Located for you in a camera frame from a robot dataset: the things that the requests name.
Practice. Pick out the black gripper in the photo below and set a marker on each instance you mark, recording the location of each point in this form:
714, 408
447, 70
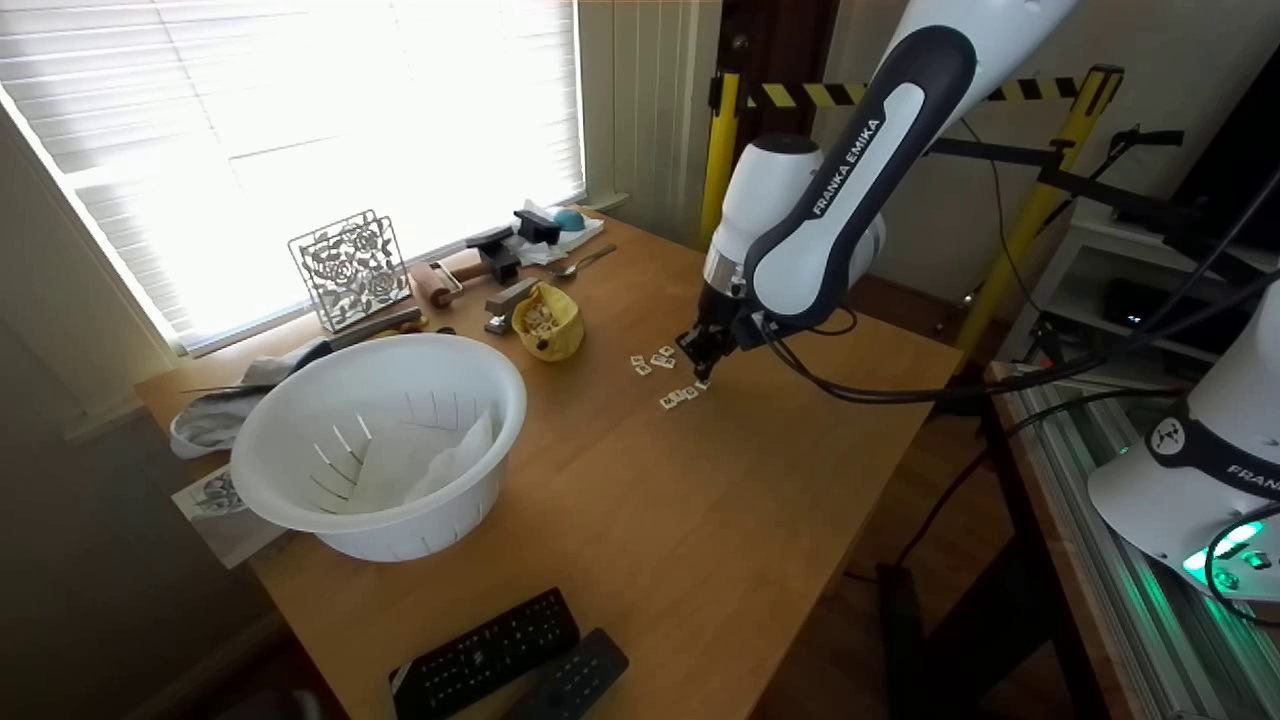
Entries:
726, 320

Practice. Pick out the white letter M tile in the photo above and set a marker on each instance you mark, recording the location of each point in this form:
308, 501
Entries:
664, 400

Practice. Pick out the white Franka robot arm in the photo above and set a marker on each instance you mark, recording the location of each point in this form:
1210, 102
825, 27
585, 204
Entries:
841, 187

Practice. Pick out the white letter F tile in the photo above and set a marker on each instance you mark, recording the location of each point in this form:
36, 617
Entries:
637, 364

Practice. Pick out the yellow plastic bowl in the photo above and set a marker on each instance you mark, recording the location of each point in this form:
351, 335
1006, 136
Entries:
561, 343

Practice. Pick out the metal spoon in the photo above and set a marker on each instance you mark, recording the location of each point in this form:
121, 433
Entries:
585, 260

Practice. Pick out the white flat tray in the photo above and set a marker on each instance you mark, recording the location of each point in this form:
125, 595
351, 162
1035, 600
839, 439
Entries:
578, 243

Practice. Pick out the teal object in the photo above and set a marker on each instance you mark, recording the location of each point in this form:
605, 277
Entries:
569, 218

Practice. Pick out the gray metal block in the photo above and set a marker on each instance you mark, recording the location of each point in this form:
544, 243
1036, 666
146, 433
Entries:
509, 301

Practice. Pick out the black boxy device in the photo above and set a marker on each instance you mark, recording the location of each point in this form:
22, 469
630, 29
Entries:
539, 225

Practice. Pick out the black round-bodied tool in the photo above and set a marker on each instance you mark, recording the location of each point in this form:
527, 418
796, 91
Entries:
493, 252

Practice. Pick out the brown wooden block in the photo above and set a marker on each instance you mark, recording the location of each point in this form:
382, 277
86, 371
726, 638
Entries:
437, 286

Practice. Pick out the yellow black striped bar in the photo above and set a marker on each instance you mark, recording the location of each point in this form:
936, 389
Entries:
802, 97

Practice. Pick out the dark long tool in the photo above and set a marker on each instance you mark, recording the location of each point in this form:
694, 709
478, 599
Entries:
372, 325

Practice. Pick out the small black remote control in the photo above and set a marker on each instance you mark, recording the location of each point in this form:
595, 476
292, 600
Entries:
572, 679

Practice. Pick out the large white plastic bowl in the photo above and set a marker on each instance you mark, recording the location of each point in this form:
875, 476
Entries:
400, 521

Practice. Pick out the large black remote control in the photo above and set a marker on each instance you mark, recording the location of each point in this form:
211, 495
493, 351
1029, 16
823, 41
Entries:
485, 652

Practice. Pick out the QR code marker card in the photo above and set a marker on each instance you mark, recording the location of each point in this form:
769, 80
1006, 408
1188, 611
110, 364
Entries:
351, 264

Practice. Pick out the white shelf unit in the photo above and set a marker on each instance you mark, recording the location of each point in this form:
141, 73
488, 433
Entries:
1087, 260

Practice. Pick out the white window blinds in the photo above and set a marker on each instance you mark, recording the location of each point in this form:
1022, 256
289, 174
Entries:
333, 120

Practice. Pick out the black device on shelf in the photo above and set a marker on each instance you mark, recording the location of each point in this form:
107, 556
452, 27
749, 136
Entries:
1160, 308

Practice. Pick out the white gray cloth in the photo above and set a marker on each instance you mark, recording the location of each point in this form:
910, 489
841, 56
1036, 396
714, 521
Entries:
214, 415

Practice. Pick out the printed paper card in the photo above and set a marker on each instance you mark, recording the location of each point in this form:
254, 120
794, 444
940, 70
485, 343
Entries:
223, 513

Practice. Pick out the aluminium robot mounting platform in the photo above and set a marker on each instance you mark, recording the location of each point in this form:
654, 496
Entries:
1133, 641

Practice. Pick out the black monitor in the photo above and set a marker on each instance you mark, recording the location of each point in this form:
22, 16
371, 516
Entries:
1247, 162

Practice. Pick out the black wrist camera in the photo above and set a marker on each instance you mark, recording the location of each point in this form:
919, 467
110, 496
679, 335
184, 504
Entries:
760, 325

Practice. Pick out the yellow post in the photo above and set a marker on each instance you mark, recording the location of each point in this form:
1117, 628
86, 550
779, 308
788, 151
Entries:
1035, 225
723, 113

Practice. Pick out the white ribbed wall panel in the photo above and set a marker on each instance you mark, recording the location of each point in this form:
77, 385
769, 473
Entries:
645, 107

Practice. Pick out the black camera mount rod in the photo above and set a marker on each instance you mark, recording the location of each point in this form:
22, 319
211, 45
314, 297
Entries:
1151, 136

